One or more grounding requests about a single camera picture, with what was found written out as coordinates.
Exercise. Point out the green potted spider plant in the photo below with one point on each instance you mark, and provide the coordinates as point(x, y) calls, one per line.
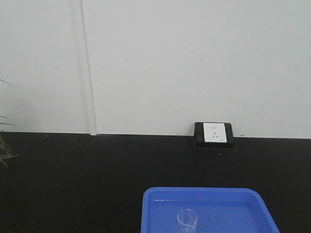
point(5, 150)

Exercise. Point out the white wall socket black box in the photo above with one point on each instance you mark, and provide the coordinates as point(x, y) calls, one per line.
point(213, 135)

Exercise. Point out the clear glass beaker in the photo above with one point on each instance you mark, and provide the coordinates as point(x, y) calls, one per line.
point(187, 221)

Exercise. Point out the blue plastic tray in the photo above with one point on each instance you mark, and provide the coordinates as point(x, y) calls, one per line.
point(219, 210)

